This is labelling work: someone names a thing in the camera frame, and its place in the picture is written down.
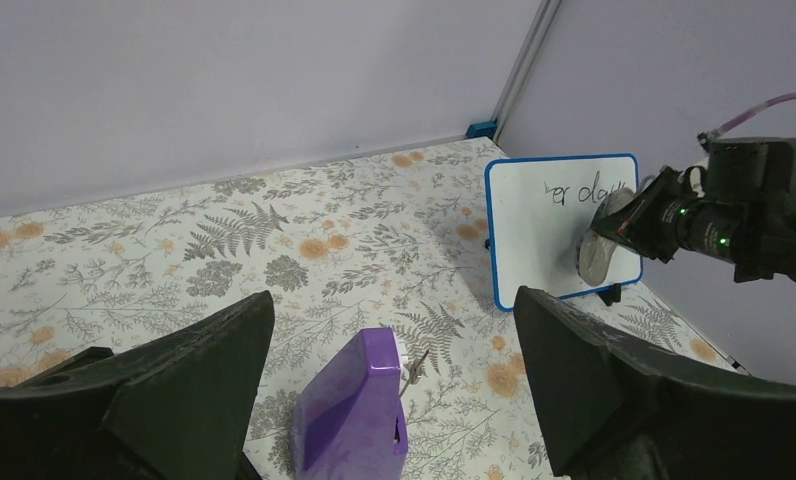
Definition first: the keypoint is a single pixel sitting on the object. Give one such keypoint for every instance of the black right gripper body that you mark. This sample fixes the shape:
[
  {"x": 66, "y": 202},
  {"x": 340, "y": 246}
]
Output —
[{"x": 746, "y": 214}]

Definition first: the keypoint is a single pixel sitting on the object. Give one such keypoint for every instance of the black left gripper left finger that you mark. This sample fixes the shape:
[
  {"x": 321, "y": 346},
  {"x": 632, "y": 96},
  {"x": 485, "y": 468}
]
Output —
[{"x": 177, "y": 407}]

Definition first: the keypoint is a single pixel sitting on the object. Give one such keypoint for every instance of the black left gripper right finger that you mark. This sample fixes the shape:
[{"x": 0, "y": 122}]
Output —
[{"x": 613, "y": 406}]

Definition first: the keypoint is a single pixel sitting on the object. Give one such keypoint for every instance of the silver mesh sponge eraser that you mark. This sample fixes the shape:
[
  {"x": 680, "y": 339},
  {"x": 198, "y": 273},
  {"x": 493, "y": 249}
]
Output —
[{"x": 594, "y": 252}]

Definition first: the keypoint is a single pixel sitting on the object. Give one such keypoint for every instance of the blue framed whiteboard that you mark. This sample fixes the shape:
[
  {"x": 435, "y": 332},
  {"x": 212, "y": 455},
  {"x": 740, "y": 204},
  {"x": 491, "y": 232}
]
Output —
[{"x": 538, "y": 209}]

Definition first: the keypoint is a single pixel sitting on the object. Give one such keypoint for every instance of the purple wedge stand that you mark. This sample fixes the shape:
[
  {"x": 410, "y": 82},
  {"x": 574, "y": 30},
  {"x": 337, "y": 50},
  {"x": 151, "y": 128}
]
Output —
[{"x": 348, "y": 422}]

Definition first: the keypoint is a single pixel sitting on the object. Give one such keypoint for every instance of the floral table mat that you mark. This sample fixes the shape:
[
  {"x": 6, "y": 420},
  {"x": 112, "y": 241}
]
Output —
[{"x": 396, "y": 240}]

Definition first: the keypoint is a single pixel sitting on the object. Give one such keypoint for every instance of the blue corner bracket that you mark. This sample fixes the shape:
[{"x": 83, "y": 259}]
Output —
[{"x": 485, "y": 129}]

